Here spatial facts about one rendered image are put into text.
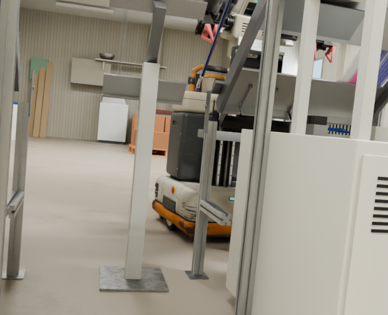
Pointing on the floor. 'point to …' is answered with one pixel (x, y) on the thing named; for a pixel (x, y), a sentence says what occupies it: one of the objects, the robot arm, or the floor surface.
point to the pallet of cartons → (159, 138)
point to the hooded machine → (112, 120)
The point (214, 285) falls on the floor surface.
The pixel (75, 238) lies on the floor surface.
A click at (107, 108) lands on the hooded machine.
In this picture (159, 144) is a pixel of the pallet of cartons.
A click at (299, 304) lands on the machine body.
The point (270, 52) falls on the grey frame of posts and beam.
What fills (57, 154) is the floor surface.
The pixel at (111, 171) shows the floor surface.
